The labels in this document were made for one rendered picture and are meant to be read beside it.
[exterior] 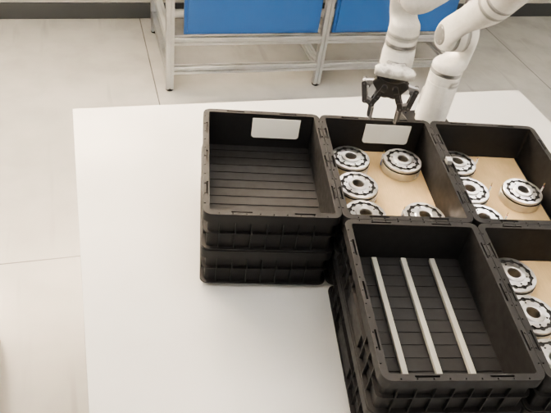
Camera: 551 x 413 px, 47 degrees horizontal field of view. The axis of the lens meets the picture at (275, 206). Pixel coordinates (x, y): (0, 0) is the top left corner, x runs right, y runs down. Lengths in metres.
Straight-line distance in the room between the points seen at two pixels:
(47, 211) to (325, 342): 1.61
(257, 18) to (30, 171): 1.35
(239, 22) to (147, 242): 1.96
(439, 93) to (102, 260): 1.05
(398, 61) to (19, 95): 2.37
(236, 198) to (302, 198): 0.16
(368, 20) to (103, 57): 1.49
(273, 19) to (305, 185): 1.90
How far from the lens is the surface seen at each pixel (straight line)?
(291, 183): 1.58
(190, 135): 1.92
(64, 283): 2.45
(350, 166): 1.62
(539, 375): 1.23
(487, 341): 1.37
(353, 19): 3.53
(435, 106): 1.93
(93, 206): 1.68
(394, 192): 1.62
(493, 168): 1.83
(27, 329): 2.34
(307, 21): 3.44
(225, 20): 3.32
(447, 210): 1.56
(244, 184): 1.55
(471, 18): 1.73
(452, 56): 1.91
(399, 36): 1.44
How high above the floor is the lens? 1.82
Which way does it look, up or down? 41 degrees down
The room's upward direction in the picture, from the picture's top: 9 degrees clockwise
